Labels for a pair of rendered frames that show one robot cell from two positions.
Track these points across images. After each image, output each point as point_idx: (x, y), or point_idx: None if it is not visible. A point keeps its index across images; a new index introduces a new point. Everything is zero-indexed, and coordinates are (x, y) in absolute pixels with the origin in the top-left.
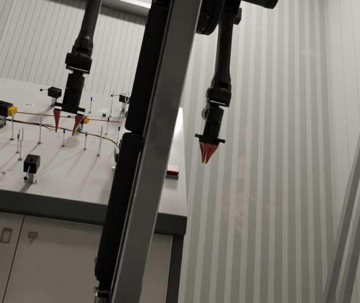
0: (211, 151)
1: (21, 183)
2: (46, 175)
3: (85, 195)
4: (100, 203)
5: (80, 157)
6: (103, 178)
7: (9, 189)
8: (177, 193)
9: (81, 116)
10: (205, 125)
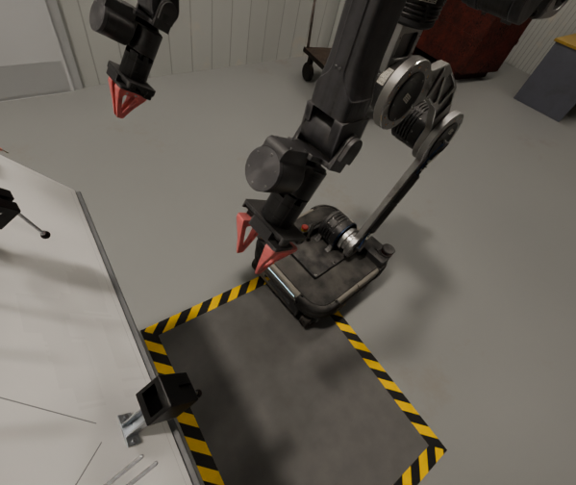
0: (134, 99)
1: (147, 446)
2: (85, 407)
3: (107, 313)
4: (113, 290)
5: None
6: (26, 278)
7: (177, 453)
8: (12, 168)
9: None
10: (147, 68)
